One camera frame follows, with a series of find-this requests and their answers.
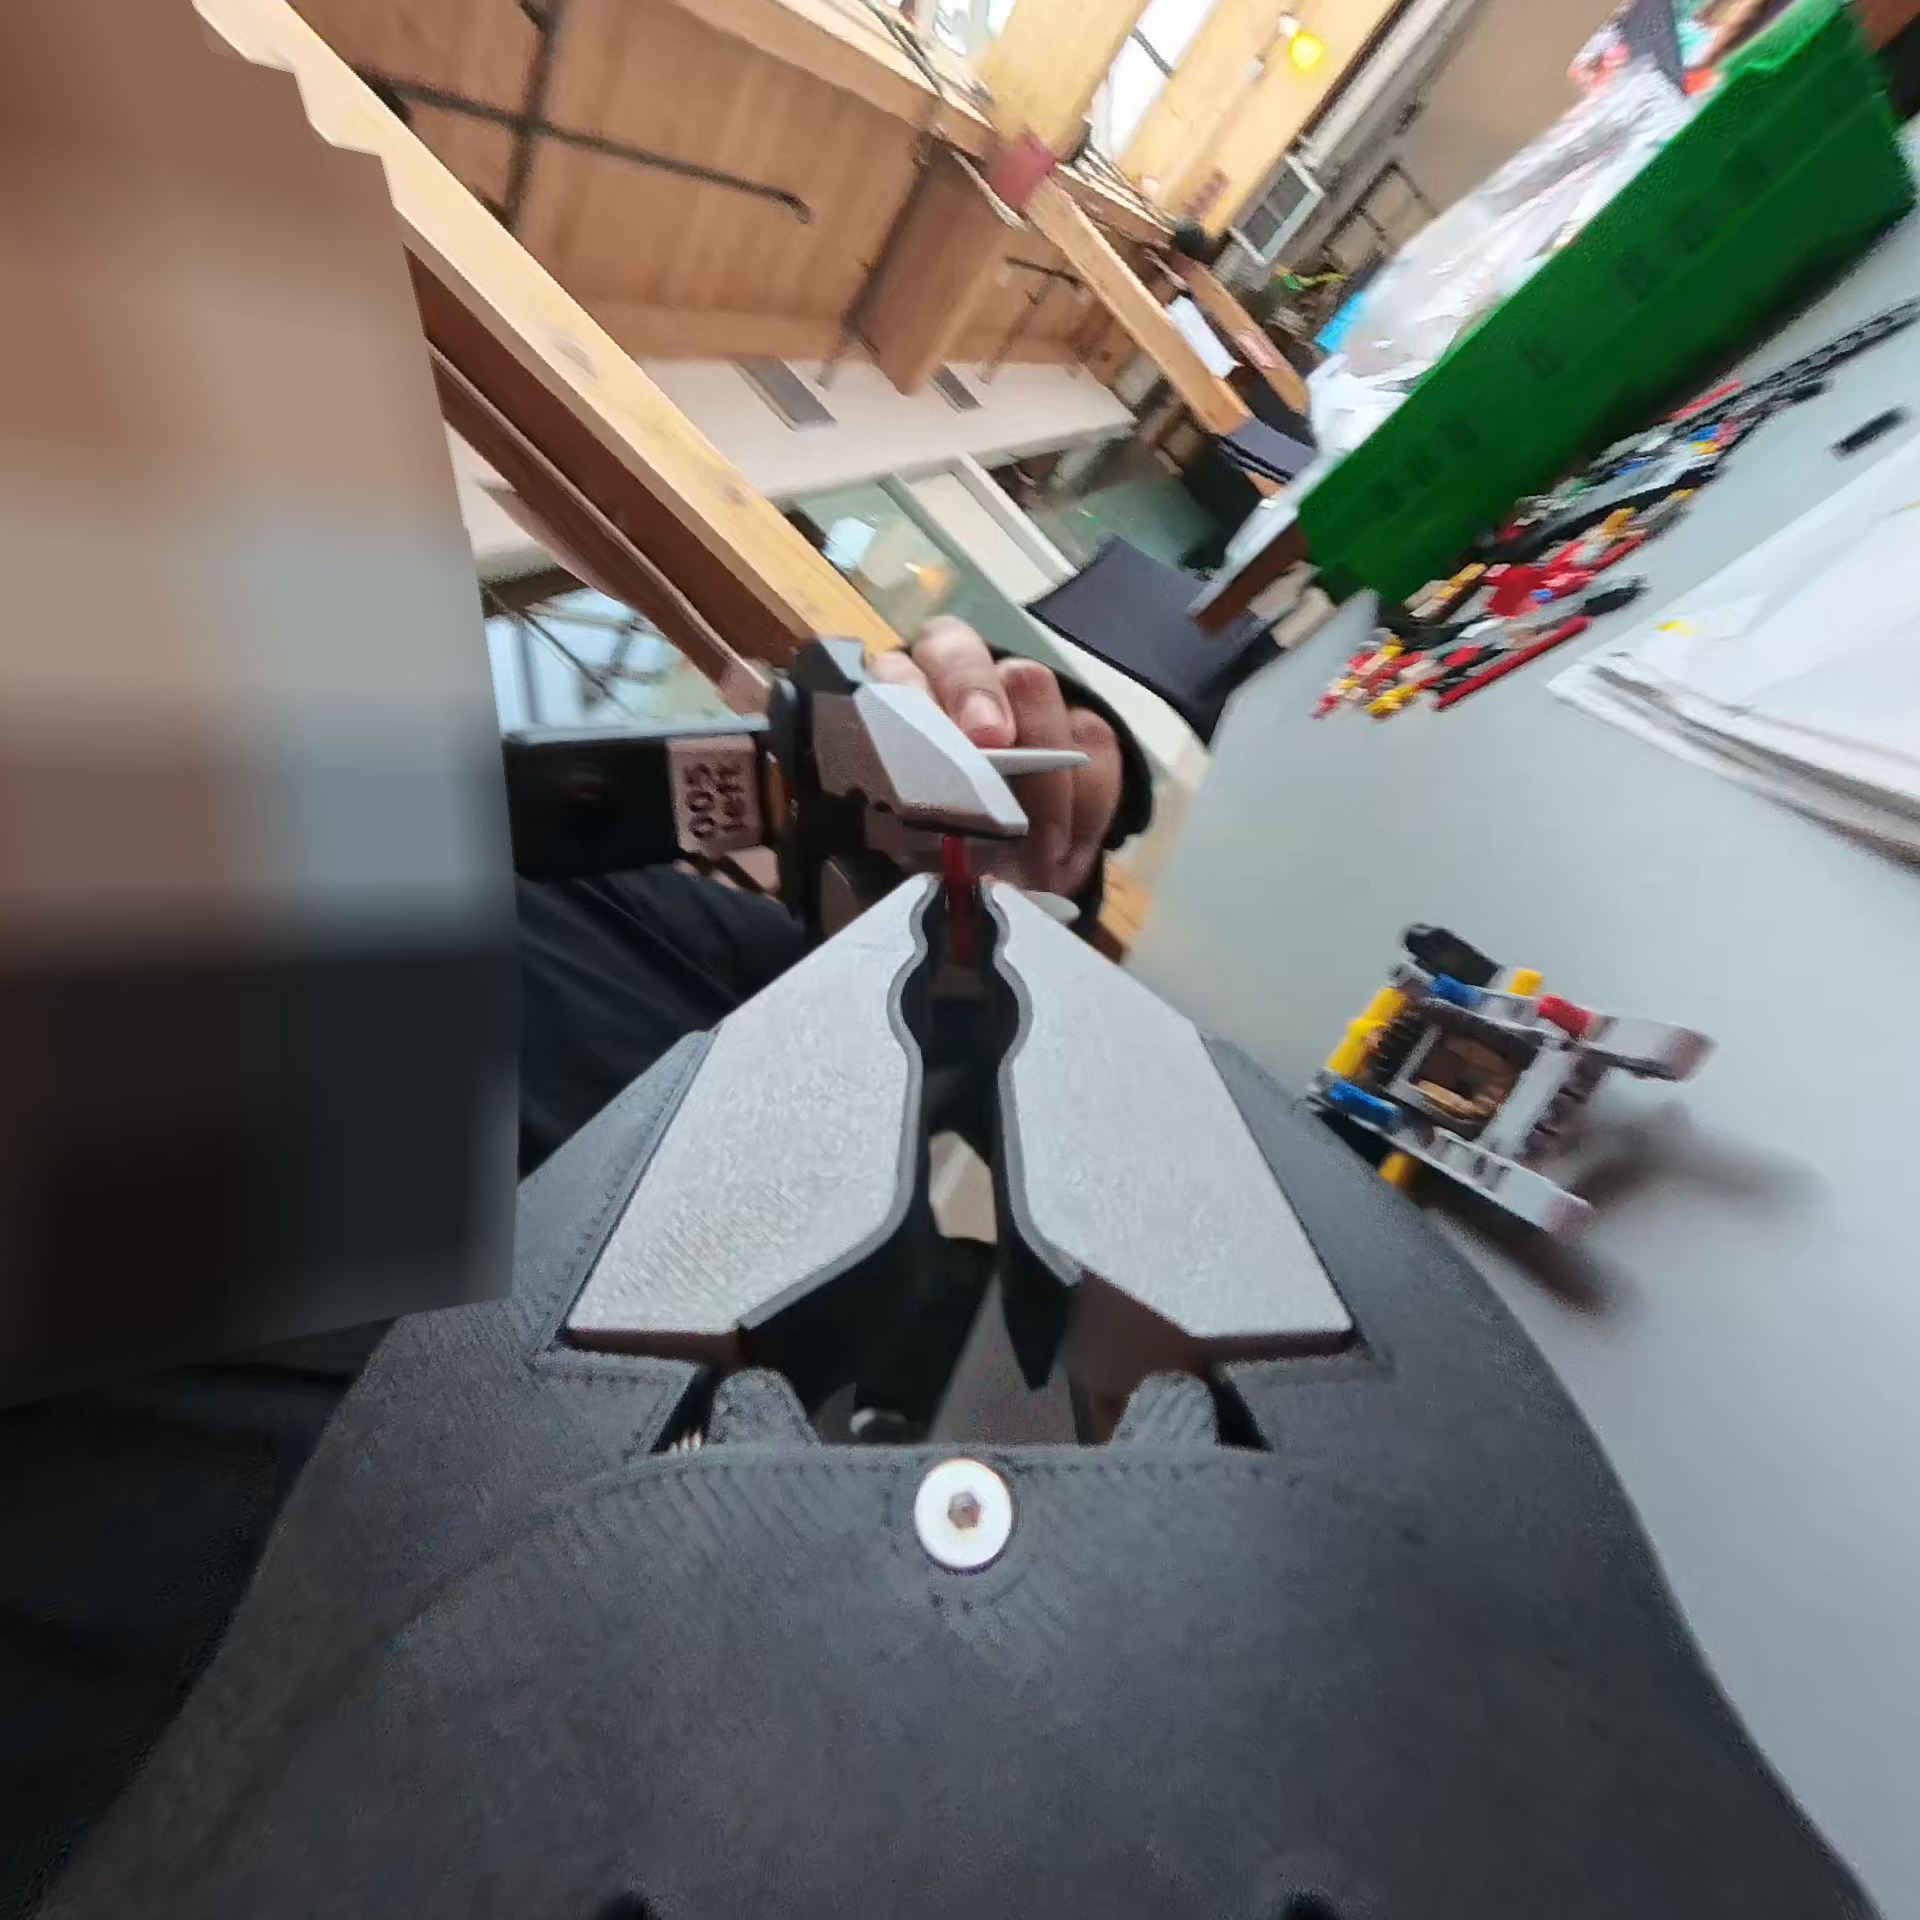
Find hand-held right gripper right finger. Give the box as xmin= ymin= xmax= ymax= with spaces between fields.
xmin=980 ymin=876 xmax=1356 ymax=1389

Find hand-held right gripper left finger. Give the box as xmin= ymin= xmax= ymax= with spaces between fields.
xmin=564 ymin=874 xmax=941 ymax=1420

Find grey yellow lego assembly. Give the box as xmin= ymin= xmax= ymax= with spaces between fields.
xmin=1305 ymin=926 xmax=1721 ymax=1237

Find person's left forearm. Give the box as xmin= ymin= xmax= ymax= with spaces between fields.
xmin=1052 ymin=672 xmax=1153 ymax=865

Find pile of loose lego pieces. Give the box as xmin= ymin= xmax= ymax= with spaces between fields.
xmin=1315 ymin=298 xmax=1920 ymax=718

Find open lego instruction booklet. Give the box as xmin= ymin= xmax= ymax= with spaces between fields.
xmin=1546 ymin=454 xmax=1920 ymax=874

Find person's left hand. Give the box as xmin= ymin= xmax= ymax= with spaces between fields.
xmin=871 ymin=608 xmax=1126 ymax=899

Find black chair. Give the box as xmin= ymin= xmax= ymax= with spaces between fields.
xmin=1024 ymin=544 xmax=1293 ymax=735

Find white table with wooden edge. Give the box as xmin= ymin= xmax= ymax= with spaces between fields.
xmin=1184 ymin=487 xmax=1328 ymax=637

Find wooden roof beam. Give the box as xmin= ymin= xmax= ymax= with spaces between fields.
xmin=189 ymin=0 xmax=899 ymax=701

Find green plastic bin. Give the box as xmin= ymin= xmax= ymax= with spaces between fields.
xmin=1304 ymin=0 xmax=1920 ymax=602

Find clear plastic bags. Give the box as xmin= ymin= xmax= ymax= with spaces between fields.
xmin=1326 ymin=60 xmax=1710 ymax=389

